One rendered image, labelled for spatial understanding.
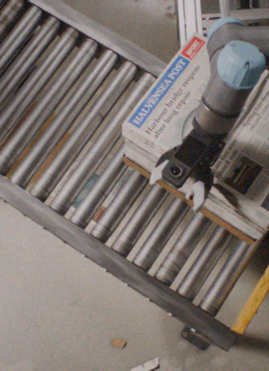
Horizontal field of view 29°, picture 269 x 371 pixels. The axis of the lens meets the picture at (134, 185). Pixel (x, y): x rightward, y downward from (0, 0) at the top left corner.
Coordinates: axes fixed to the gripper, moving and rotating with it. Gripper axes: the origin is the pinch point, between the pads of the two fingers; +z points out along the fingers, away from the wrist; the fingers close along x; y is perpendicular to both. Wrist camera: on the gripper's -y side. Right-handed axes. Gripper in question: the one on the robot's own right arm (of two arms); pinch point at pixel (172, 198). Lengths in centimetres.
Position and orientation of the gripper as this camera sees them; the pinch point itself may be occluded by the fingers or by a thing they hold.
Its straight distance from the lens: 109.9
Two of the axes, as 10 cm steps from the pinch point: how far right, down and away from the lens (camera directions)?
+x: -8.2, -5.4, 2.0
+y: 5.1, -5.2, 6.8
